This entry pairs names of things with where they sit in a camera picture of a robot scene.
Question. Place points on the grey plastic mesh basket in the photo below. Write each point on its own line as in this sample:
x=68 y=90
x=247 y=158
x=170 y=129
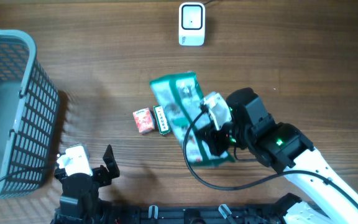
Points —
x=29 y=103

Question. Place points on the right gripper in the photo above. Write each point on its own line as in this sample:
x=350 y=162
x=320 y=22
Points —
x=210 y=135

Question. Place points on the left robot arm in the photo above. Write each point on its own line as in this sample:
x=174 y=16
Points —
x=80 y=202

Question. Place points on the white barcode scanner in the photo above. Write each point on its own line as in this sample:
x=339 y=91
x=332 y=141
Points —
x=191 y=24

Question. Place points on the green white medicine box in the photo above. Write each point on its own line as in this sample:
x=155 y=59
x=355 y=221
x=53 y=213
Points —
x=162 y=122

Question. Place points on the orange tissue pack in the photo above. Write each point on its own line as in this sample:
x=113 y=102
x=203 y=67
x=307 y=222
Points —
x=144 y=120

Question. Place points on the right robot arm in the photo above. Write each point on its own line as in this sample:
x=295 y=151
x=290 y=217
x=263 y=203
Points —
x=292 y=155

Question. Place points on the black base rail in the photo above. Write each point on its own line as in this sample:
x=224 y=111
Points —
x=247 y=214

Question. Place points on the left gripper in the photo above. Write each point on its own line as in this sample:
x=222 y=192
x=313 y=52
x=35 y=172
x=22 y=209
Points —
x=105 y=178

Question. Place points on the green 3M gloves bag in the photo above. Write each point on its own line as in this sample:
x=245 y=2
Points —
x=180 y=97

